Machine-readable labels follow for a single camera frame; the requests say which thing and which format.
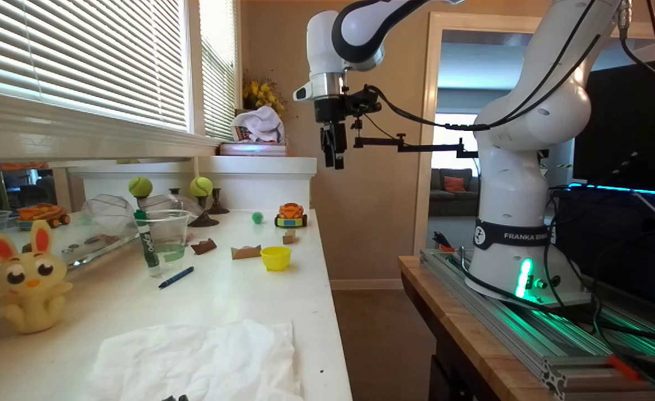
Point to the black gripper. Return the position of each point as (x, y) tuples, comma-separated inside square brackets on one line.
[(329, 112)]

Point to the small wooden block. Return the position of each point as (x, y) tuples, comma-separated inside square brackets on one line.
[(289, 238)]

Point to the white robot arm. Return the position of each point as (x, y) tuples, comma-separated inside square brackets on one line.
[(513, 253)]

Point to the white cloth on plate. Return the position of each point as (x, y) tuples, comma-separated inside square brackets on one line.
[(256, 131)]

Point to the yellow flowers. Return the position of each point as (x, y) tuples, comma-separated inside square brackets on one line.
[(261, 94)]

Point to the orange toy car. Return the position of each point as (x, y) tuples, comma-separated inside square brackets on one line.
[(289, 217)]

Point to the yellow small bowl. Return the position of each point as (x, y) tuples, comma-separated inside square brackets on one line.
[(276, 257)]

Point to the green ball on stand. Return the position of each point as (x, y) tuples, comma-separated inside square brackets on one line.
[(201, 189)]

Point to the dark brown wooden block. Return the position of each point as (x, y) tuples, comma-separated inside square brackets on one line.
[(202, 245)]

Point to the clear plastic cup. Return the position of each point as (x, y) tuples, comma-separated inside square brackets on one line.
[(166, 232)]

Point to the blue marker pen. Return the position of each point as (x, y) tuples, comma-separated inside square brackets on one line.
[(177, 277)]

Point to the green marker in cup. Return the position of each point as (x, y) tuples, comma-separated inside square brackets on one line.
[(144, 240)]

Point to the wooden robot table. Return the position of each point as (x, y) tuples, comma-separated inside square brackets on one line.
[(467, 364)]

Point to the window blinds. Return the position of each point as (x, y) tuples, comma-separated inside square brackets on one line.
[(137, 60)]

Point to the white crumpled cloth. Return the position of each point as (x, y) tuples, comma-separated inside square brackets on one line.
[(237, 360)]

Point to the black monitor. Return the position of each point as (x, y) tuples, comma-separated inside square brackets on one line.
[(618, 143)]

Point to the yellow plush bunny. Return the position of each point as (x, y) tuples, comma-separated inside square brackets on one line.
[(32, 284)]

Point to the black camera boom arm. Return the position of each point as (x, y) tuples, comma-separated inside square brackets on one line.
[(398, 143)]

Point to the aluminium rail base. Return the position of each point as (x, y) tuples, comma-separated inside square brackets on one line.
[(576, 352)]

